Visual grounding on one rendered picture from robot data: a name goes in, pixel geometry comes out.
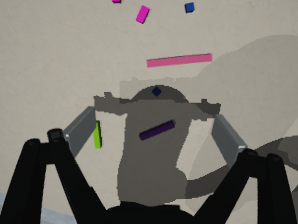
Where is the small blue cube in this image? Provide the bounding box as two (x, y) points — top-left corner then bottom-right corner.
(184, 2), (194, 13)
(152, 86), (161, 97)

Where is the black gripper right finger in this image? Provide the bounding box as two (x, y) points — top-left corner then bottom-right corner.
(188, 114), (297, 224)

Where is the lime green rod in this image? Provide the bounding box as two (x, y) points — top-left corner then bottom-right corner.
(93, 120), (102, 149)

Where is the purple rod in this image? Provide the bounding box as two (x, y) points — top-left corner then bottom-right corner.
(139, 120), (175, 141)

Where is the pink rod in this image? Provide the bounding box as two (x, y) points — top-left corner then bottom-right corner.
(147, 54), (212, 68)

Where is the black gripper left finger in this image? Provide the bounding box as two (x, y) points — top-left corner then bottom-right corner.
(0, 106), (116, 224)

